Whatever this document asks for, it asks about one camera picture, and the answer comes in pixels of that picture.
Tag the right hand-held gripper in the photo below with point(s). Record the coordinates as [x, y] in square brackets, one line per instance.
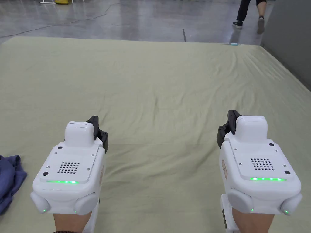
[260, 167]

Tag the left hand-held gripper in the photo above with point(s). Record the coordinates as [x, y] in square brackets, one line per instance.
[70, 167]

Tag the person's left hand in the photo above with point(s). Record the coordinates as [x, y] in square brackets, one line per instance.
[70, 224]

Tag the person's right hand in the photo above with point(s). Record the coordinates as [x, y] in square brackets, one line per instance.
[252, 224]

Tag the dark blue garment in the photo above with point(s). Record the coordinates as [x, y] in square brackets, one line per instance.
[11, 184]

